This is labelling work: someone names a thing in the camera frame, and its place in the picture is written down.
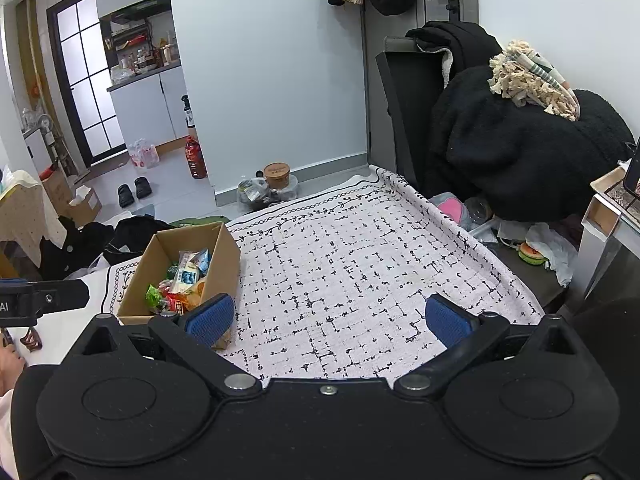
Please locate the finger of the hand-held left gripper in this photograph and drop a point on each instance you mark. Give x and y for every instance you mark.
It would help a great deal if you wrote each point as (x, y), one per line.
(10, 281)

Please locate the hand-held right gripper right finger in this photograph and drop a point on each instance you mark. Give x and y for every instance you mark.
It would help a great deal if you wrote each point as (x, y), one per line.
(450, 321)

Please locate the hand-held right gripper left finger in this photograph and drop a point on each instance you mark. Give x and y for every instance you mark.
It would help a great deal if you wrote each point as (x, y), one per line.
(210, 321)

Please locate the pile of snack packets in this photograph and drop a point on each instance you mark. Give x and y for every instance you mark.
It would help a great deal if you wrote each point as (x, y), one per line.
(185, 280)

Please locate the brown cardboard box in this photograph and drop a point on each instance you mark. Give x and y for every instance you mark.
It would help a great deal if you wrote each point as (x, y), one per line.
(228, 265)

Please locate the white bed sheet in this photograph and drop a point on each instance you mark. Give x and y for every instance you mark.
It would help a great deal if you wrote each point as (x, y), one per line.
(95, 280)

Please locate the brown hair claw clip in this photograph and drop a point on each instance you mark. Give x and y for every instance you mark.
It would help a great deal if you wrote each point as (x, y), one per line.
(31, 339)

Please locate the wooden table with cloth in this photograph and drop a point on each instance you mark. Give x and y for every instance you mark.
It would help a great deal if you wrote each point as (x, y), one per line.
(25, 215)

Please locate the black clothes heap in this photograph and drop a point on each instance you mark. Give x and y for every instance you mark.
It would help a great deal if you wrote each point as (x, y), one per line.
(100, 245)

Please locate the cardboard boxes on floor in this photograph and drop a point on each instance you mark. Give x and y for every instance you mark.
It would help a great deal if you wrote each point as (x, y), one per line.
(75, 205)

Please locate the green cloth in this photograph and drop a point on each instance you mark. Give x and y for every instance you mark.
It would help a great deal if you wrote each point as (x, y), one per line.
(195, 221)

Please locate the hamburger plush toy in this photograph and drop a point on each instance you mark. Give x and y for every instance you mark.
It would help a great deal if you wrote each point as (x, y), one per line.
(531, 254)

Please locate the white black-patterned blanket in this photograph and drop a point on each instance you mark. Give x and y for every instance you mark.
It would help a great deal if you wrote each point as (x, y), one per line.
(350, 285)

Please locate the clear plastic jar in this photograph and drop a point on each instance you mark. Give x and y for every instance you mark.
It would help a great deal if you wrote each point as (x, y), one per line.
(477, 212)

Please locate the grey pink plush toy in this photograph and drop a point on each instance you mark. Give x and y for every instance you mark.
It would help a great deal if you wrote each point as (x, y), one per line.
(450, 207)

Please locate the white plastic bag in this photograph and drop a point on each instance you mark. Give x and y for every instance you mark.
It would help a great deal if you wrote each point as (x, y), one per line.
(555, 250)

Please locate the clear bag with jar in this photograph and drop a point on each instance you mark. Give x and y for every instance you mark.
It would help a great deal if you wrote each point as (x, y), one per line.
(255, 194)

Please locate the white side table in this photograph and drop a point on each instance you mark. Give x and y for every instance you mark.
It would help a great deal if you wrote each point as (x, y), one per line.
(590, 260)

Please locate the small white fan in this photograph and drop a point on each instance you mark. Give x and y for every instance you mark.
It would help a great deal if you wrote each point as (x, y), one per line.
(46, 127)

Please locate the brown paper cup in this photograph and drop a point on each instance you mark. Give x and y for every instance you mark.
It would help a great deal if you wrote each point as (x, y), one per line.
(276, 175)

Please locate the red oil bottle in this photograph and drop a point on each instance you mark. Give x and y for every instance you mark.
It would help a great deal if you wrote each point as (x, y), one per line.
(196, 160)

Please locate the pink plastic bag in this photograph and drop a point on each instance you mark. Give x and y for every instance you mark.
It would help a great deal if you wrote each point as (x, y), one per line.
(144, 155)

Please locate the black fleece blanket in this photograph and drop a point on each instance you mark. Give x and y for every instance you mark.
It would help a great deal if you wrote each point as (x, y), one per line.
(525, 160)

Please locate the dark upright board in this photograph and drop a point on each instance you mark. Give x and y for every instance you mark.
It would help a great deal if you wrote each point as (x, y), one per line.
(410, 120)

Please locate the black white spray bottle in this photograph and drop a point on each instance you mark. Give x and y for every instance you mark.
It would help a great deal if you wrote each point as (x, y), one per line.
(188, 115)

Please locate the glass-paned door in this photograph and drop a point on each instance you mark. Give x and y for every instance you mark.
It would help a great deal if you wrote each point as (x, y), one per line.
(87, 85)

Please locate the white kitchen cabinet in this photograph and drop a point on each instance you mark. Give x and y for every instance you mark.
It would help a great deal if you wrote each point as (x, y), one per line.
(145, 105)

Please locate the black phone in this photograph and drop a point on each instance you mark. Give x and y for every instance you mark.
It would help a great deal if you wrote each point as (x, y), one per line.
(634, 170)

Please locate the beige fringed cloth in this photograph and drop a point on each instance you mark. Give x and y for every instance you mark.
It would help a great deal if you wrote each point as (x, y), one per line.
(530, 80)

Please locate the kitchen shelf with bottles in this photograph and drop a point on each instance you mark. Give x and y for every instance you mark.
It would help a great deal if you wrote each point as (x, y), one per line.
(140, 45)

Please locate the black lined jacket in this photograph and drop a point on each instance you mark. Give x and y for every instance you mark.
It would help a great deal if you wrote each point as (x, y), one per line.
(460, 40)

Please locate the grey door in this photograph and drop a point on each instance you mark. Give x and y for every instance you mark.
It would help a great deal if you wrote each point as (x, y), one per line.
(395, 27)

